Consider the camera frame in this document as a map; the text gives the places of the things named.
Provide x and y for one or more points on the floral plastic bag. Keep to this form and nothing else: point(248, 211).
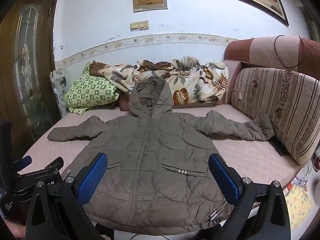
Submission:
point(57, 85)

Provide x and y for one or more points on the green checkered pillow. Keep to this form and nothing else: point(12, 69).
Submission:
point(90, 92)

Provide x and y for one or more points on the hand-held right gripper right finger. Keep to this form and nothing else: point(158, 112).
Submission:
point(225, 180)

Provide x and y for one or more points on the small framed wall plaque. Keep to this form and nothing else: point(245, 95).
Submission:
point(150, 0)

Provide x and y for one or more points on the leaf print blanket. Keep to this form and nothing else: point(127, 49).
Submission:
point(190, 80)

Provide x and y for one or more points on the brown fringed cloth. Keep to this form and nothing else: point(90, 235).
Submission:
point(96, 68)

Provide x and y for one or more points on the beige light switch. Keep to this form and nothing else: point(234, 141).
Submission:
point(134, 26)
point(143, 25)

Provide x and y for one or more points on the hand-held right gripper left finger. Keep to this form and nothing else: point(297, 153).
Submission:
point(91, 177)

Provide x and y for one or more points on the wooden door with glass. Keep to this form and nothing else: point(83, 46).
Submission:
point(27, 67)

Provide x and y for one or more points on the striped floral cushion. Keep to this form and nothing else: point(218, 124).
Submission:
point(282, 105)

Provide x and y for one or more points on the yellow printed cloth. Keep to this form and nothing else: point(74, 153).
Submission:
point(298, 205)

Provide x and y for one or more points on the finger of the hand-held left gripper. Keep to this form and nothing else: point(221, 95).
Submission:
point(22, 160)
point(50, 167)

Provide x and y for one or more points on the grey-brown hooded puffer jacket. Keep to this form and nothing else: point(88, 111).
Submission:
point(155, 142)

